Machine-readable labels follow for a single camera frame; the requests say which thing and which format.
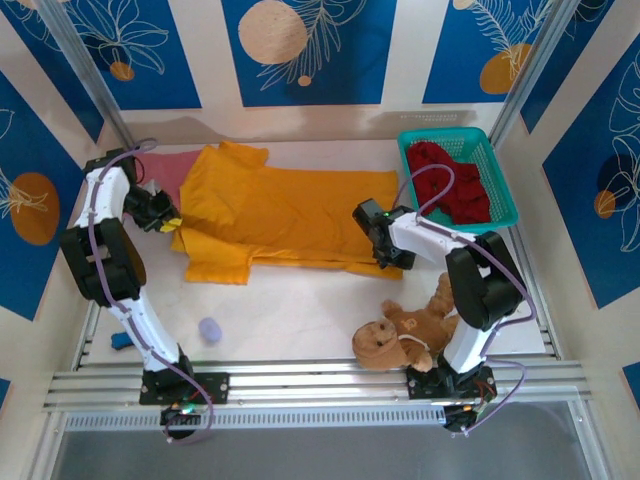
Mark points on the orange t-shirt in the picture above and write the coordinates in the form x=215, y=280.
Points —
x=280, y=210

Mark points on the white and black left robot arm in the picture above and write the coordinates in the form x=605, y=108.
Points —
x=145, y=330

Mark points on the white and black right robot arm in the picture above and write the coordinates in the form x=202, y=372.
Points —
x=425, y=235

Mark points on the pink folded t-shirt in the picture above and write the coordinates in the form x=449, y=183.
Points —
x=170, y=165

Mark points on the brown teddy bear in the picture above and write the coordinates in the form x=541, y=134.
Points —
x=400, y=325

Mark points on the red t-shirt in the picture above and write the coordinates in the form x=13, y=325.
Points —
x=450, y=195

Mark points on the lilac egg-shaped toy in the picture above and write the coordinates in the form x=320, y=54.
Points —
x=210, y=330

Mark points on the teal plastic basket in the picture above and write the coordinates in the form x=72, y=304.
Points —
x=500, y=195

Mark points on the blue bone toy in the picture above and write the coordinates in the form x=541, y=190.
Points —
x=120, y=342

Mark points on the black controller box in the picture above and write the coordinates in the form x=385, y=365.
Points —
x=180, y=415

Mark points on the aluminium frame post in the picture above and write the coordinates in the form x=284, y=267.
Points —
x=525, y=75
x=95, y=85

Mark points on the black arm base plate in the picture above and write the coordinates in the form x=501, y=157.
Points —
x=417, y=387
x=215, y=387

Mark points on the aluminium front frame rails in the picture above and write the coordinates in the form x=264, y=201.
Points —
x=320, y=385

